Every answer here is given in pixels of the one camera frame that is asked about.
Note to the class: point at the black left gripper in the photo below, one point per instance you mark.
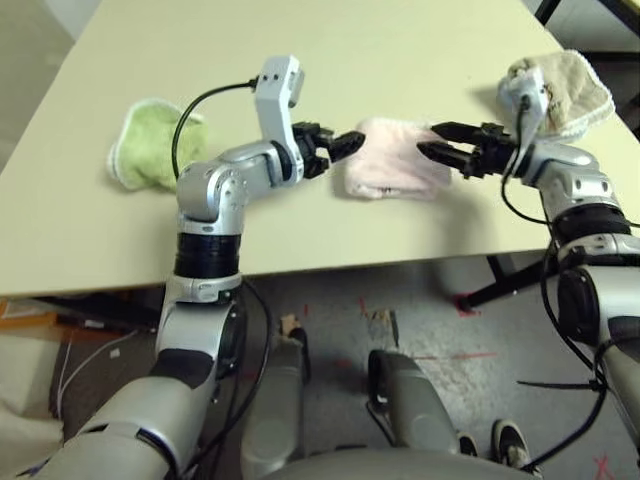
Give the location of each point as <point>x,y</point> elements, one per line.
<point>315,147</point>

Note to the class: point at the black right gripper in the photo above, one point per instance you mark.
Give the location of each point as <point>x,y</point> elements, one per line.
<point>490,150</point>

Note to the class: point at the pink towel with embroidery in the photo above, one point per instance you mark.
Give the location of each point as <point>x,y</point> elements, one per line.
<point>390,160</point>

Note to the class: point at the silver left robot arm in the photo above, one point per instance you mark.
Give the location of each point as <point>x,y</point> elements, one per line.
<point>215,185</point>

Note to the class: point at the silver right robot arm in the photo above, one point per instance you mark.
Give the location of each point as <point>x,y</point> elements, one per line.
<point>565,170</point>

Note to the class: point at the beige towel with white edge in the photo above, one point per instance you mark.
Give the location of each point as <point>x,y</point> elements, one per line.
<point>575,85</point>

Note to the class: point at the green towel with white edge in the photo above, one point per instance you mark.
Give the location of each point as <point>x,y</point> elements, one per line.
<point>150,145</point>

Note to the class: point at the black table leg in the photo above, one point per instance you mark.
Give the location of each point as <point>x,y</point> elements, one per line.
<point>505,282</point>

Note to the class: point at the brown tape scrap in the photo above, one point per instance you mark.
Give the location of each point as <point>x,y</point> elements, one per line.
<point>290,325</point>
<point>379,317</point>

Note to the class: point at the black tape strip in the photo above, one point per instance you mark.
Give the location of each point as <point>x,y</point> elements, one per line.
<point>395,327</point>

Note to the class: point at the silver robot right leg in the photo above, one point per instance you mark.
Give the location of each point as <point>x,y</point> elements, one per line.
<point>415,400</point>

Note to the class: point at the silver robot leg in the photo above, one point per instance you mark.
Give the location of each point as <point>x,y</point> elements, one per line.
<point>415,400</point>
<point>275,400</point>

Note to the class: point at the silver robot left leg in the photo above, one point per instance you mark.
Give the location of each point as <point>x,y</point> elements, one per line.
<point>275,400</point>

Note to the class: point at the black bystander shoe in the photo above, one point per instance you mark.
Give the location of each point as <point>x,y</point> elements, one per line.
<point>467,445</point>
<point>510,445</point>

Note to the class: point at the silver robot torso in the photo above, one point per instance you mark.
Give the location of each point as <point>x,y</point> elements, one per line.
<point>400,465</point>

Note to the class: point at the orange cardboard box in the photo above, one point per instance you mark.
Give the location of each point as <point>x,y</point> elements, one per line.
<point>25,315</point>

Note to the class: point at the beige cloth bag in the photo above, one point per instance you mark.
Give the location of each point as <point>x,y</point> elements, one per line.
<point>25,410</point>

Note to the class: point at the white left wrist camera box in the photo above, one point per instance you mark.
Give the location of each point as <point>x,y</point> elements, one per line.
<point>275,100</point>

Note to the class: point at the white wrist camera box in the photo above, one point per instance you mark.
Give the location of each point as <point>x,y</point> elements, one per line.
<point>275,100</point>
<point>530,100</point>

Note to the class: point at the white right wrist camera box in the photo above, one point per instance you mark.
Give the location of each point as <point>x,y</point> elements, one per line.
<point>530,100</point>

